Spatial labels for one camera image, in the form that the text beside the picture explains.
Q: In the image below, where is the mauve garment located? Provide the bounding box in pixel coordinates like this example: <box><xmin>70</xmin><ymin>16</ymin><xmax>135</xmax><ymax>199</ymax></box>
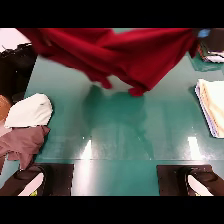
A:
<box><xmin>0</xmin><ymin>125</ymin><xmax>51</xmax><ymax>175</ymax></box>

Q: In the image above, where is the white garment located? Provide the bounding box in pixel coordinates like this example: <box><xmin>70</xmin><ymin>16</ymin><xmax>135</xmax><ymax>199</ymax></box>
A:
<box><xmin>4</xmin><ymin>92</ymin><xmax>55</xmax><ymax>130</ymax></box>

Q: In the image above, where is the black garment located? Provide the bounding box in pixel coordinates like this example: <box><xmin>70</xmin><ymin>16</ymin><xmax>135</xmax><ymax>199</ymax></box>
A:
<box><xmin>0</xmin><ymin>43</ymin><xmax>39</xmax><ymax>103</ymax></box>

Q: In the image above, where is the orange-brown garment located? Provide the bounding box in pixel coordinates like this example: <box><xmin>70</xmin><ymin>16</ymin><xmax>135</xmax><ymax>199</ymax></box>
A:
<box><xmin>0</xmin><ymin>94</ymin><xmax>13</xmax><ymax>123</ymax></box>

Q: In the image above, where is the cream folded garment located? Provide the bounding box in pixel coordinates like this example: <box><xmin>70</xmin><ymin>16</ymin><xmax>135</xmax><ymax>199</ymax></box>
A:
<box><xmin>194</xmin><ymin>78</ymin><xmax>224</xmax><ymax>140</ymax></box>

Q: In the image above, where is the red T-shirt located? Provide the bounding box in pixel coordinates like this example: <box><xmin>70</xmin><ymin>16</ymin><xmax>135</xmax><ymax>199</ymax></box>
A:
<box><xmin>17</xmin><ymin>28</ymin><xmax>200</xmax><ymax>98</ymax></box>

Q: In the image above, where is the heap of clothes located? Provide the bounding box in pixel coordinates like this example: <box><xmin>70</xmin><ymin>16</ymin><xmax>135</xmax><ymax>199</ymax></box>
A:
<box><xmin>197</xmin><ymin>40</ymin><xmax>224</xmax><ymax>65</ymax></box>

